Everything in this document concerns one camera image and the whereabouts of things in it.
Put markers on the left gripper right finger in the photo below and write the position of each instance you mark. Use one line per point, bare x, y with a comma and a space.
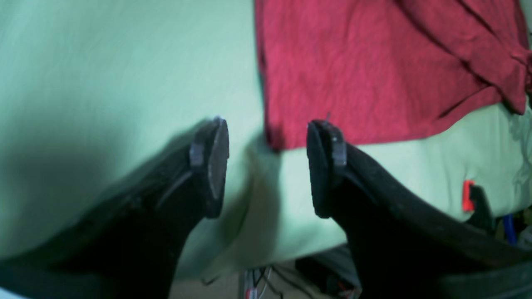
403, 247

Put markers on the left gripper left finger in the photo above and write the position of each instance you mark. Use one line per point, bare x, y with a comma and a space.
128, 246

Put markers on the red long-sleeve T-shirt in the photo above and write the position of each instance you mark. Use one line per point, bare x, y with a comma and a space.
388, 70

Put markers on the blue black clamp top centre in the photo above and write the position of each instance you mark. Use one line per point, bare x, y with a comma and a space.
476, 204

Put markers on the green table cloth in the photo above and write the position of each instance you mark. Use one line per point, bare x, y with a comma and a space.
95, 93

